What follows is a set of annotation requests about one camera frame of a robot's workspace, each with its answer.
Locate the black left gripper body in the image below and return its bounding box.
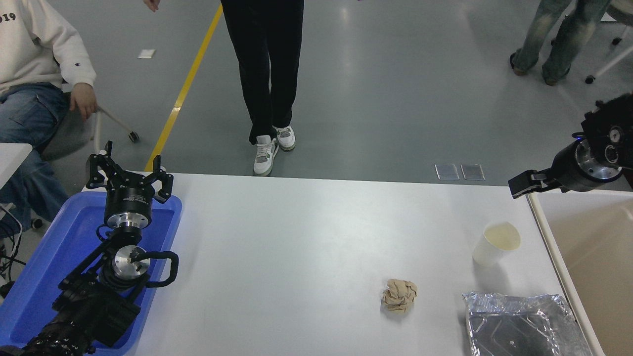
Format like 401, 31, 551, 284
103, 173, 155, 221

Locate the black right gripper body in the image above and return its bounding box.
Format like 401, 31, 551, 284
545, 141, 622, 193

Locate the white paper cup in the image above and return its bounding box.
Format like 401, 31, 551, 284
472, 222, 522, 268

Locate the seated person's left hand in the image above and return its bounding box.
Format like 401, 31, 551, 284
69, 83, 98, 121

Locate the grey swivel chair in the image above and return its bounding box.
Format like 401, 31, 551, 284
40, 84, 140, 161

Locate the white side table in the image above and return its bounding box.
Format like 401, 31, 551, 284
0, 142, 33, 188

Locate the large pale bin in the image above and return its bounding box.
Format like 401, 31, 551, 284
527, 190, 633, 356

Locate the blue plastic tray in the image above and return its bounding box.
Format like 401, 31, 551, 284
0, 191, 182, 356

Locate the white-legged swivel chair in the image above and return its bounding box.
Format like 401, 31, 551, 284
584, 0, 633, 85

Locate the person in background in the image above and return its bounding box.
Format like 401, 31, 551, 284
509, 0, 614, 86

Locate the seated person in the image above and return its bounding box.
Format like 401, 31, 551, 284
0, 0, 98, 239

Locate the silver foil tray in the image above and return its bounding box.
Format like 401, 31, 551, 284
462, 291, 594, 356

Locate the standing person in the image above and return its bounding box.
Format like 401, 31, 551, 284
220, 0, 305, 177

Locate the crumpled tan paper ball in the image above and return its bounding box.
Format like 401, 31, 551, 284
381, 278, 418, 313

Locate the white cable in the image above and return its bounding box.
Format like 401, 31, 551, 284
0, 203, 23, 270

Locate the black cable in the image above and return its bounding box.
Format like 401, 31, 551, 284
0, 247, 26, 267

